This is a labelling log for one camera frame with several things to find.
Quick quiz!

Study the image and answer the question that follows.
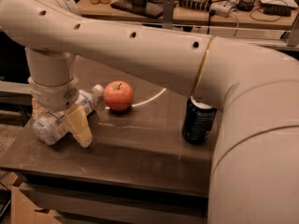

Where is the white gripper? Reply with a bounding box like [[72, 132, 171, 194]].
[[28, 77, 93, 147]]

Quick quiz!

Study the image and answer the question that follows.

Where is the blue labelled plastic bottle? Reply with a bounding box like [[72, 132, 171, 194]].
[[32, 85, 104, 146]]

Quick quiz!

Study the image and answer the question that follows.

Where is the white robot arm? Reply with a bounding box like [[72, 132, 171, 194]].
[[0, 0, 299, 224]]

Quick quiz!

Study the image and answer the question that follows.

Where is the red apple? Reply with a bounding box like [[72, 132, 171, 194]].
[[104, 80, 134, 112]]

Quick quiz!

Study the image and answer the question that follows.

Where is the black monitor stand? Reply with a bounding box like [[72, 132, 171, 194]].
[[111, 0, 164, 19]]

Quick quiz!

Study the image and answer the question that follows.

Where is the dark blue soda can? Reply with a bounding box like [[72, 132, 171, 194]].
[[182, 96, 217, 145]]

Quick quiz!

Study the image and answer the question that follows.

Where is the black power strip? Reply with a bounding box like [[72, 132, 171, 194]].
[[178, 0, 212, 12]]

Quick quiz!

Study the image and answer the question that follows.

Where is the white power adapter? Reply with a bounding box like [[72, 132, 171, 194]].
[[210, 3, 233, 18]]

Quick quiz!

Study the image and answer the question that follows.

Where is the black keyboard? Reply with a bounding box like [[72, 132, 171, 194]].
[[263, 4, 292, 17]]

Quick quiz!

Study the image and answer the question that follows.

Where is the centre metal rail bracket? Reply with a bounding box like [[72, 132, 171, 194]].
[[163, 0, 175, 29]]

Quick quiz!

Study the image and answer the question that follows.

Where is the horizontal metal rail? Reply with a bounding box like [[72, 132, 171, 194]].
[[174, 25, 299, 51]]

